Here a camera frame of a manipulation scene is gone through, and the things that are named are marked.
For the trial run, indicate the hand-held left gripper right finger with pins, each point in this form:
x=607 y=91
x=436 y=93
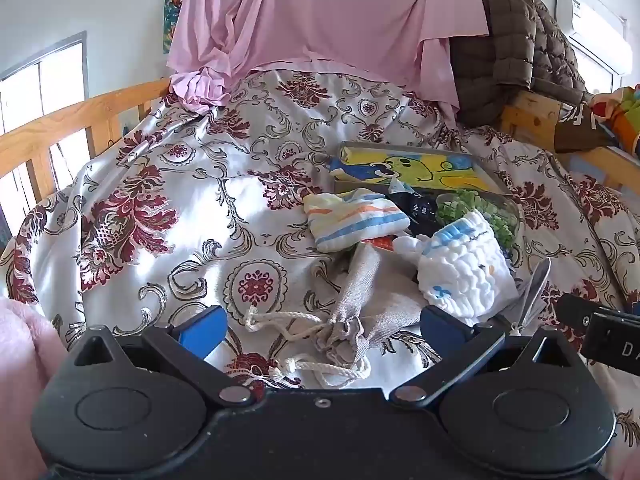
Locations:
x=442 y=330

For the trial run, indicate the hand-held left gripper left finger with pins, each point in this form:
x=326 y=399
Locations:
x=202 y=332

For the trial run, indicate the white muslin cloth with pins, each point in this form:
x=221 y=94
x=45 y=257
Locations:
x=465 y=270

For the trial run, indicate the grey cloth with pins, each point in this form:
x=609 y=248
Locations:
x=537 y=280

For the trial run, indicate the black pouch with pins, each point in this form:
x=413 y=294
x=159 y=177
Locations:
x=422 y=210

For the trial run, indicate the striped white baby cloth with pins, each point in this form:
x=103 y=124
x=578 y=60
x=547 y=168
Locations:
x=350 y=220

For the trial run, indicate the person's left forearm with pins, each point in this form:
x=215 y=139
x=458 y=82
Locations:
x=25 y=385

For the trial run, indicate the orange and white medicine box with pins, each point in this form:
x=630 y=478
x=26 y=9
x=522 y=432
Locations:
x=385 y=246

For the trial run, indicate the clear container of green pieces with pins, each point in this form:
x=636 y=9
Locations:
x=480 y=210

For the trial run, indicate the floral satin blanket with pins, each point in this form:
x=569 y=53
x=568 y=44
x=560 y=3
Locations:
x=175 y=170

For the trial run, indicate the colourful patchwork cloth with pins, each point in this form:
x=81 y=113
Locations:
x=625 y=115

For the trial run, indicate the small bright window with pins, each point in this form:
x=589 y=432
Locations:
x=600 y=72

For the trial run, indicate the brown quilted jacket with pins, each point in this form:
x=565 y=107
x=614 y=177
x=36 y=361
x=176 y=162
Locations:
x=520 y=35

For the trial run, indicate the white air conditioner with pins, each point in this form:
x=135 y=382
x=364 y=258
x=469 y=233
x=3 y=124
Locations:
x=595 y=35

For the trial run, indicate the pink hanging sheet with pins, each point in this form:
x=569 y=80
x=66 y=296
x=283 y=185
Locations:
x=325 y=10

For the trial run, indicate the wooden bed rail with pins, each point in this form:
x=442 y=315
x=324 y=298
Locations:
x=65 y=120

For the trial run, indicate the window with grey frame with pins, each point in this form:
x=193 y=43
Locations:
x=50 y=80

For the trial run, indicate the teal wall poster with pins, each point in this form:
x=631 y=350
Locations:
x=175 y=15

